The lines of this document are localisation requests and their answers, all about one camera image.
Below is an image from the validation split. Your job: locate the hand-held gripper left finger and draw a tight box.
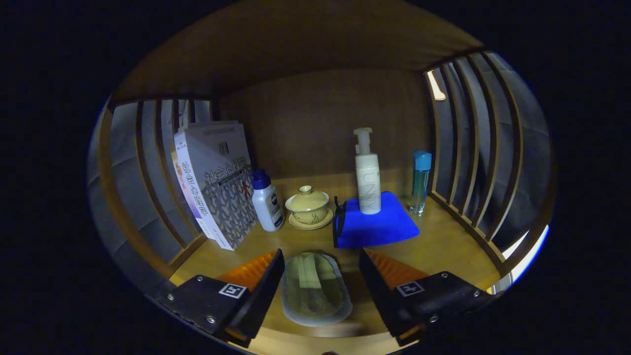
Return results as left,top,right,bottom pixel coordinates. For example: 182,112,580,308
155,248,286,348

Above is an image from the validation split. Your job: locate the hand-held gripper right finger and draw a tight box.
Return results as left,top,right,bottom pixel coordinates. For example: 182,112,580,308
358,248,496,346

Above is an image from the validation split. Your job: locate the green handled scrub sponge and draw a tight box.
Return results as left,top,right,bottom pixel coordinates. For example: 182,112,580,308
280,251,353,327

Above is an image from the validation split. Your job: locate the wooden countertop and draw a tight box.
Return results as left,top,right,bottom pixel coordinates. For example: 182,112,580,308
168,173,503,355

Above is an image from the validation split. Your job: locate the brown wooden cabinet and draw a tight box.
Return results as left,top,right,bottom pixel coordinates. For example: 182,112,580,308
88,0,558,355

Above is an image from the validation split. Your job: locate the blue folded cloth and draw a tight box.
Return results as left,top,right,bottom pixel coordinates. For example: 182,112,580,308
333,191,421,249

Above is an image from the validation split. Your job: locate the white bottle blue cap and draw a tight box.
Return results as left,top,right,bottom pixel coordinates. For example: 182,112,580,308
251,169,285,232

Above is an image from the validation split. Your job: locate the yellow lidded teacup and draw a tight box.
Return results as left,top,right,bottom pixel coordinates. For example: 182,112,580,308
285,185,334,231

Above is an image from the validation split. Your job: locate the thick white patterned book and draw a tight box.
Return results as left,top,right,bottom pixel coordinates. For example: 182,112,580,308
174,121,259,251

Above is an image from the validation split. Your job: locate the white pump bottle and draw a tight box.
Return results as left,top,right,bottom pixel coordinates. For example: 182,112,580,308
353,128,382,215

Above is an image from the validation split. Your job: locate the clear blue bottle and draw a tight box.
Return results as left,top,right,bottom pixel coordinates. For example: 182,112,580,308
408,150,432,216

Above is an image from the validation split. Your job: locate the thin purple book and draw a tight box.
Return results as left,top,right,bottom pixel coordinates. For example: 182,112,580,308
170,148,203,222

